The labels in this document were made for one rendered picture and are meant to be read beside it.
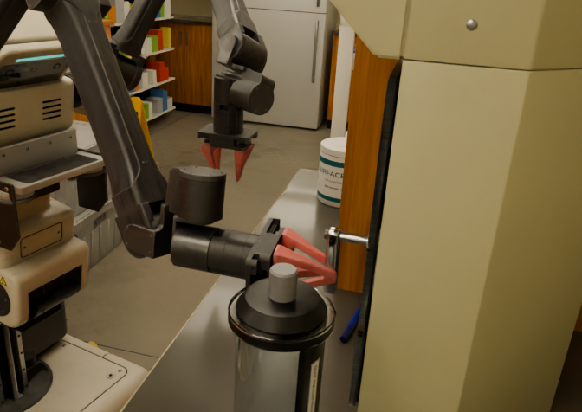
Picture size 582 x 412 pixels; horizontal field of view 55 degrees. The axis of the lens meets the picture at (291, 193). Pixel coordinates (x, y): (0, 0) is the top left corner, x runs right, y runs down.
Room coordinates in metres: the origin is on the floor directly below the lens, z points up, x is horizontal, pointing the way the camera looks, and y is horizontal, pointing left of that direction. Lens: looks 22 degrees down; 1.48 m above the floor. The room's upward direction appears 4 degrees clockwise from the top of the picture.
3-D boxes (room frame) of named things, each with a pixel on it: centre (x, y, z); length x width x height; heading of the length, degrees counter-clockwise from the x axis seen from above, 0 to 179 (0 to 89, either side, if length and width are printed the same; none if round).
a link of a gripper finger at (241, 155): (1.04, 0.12, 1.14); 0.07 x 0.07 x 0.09; 77
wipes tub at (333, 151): (1.34, -0.13, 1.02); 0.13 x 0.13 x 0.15
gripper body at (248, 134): (1.04, 0.13, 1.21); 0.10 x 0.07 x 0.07; 77
